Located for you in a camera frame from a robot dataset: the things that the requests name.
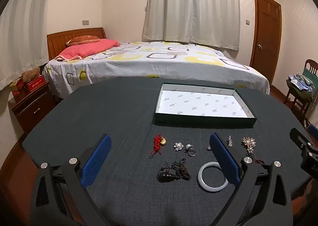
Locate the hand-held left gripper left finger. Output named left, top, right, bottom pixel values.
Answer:
left=30, top=134, right=113, bottom=226

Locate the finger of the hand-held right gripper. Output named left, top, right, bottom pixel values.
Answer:
left=290, top=128, right=313, bottom=153

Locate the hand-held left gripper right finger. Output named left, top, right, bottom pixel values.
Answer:
left=209, top=132, right=292, bottom=226

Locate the pearl cluster brooch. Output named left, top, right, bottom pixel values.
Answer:
left=241, top=137, right=257, bottom=153

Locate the dark red bead bracelet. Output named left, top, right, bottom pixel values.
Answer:
left=245, top=152, right=266, bottom=165

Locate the white jade bangle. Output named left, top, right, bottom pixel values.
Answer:
left=197, top=161, right=228, bottom=193

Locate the green cardboard box white inside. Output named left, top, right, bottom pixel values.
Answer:
left=154, top=82, right=257, bottom=127

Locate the black gourd pendant brown cord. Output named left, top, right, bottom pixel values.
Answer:
left=158, top=158, right=192, bottom=182

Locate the red cord gold charm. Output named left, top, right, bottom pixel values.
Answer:
left=149, top=134, right=167, bottom=159

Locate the pile of clothes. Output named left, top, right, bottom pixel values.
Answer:
left=286, top=68, right=316, bottom=104

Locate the wooden chair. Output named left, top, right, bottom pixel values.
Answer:
left=284, top=59, right=318, bottom=118

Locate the wooden nightstand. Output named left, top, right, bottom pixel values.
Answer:
left=8, top=81, right=56, bottom=133

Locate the red gift box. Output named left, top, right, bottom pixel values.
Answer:
left=24, top=75, right=46, bottom=93

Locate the brown teddy bear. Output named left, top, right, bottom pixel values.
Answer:
left=21, top=68, right=41, bottom=83

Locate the brown wooden door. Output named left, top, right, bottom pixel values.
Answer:
left=249, top=0, right=283, bottom=85

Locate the yellow box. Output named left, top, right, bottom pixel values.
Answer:
left=9, top=79, right=25, bottom=92

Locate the bed with patterned sheet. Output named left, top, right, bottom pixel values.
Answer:
left=43, top=41, right=270, bottom=99

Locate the pink pillow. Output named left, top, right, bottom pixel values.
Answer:
left=55, top=39, right=121, bottom=62

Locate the orange pillow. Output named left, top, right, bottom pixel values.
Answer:
left=65, top=35, right=100, bottom=45

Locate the wooden headboard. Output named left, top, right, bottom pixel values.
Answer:
left=47, top=27, right=107, bottom=61

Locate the white side curtain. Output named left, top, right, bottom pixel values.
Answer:
left=0, top=0, right=54, bottom=90

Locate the white window curtain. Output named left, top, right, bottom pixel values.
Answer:
left=142, top=0, right=241, bottom=51

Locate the silver pearl ring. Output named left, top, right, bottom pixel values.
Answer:
left=185, top=143, right=197, bottom=157

